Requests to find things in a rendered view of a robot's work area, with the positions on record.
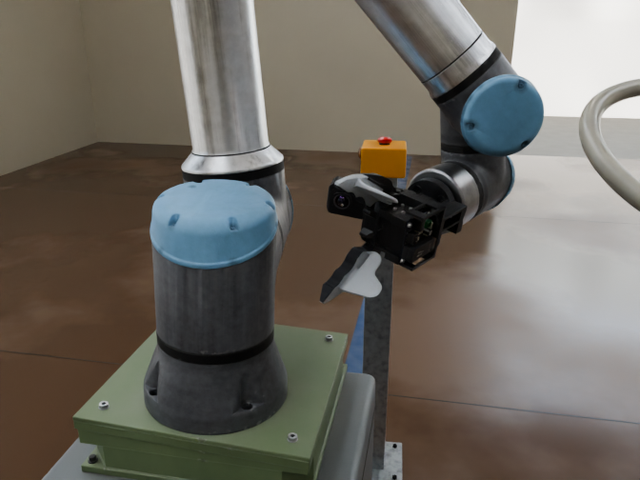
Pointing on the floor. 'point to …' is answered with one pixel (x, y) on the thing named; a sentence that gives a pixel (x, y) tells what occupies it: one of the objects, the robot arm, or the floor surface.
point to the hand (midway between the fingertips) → (321, 244)
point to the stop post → (382, 316)
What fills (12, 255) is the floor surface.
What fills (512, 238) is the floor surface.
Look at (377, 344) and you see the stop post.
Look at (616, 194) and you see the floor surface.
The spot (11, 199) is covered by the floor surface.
